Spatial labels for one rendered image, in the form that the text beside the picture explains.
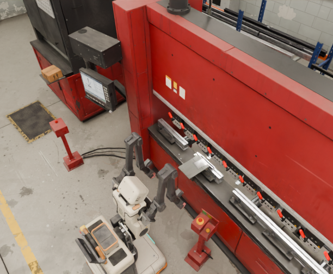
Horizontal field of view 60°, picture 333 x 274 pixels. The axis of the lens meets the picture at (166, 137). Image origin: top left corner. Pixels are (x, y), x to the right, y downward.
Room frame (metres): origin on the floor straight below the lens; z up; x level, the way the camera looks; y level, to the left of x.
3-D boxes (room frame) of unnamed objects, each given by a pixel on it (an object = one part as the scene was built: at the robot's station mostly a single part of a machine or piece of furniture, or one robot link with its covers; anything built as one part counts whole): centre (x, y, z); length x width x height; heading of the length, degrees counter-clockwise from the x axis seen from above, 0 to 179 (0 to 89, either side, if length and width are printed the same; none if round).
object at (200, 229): (1.26, -0.34, 0.75); 0.20 x 0.16 x 0.18; 47
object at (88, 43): (2.63, 0.69, 1.53); 0.51 x 0.25 x 0.85; 50
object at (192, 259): (1.24, -0.32, 0.06); 0.25 x 0.20 x 0.12; 137
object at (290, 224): (1.06, -0.95, 1.26); 0.15 x 0.09 x 0.17; 35
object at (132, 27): (2.75, 0.04, 1.15); 0.85 x 0.25 x 2.30; 125
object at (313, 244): (0.90, -1.07, 1.26); 0.15 x 0.09 x 0.17; 35
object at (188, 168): (1.77, -0.27, 1.00); 0.26 x 0.18 x 0.01; 125
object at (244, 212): (1.33, -0.69, 0.89); 0.30 x 0.05 x 0.03; 35
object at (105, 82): (2.53, 0.71, 1.42); 0.45 x 0.12 x 0.36; 50
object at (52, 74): (3.40, 1.57, 1.04); 0.30 x 0.26 x 0.12; 39
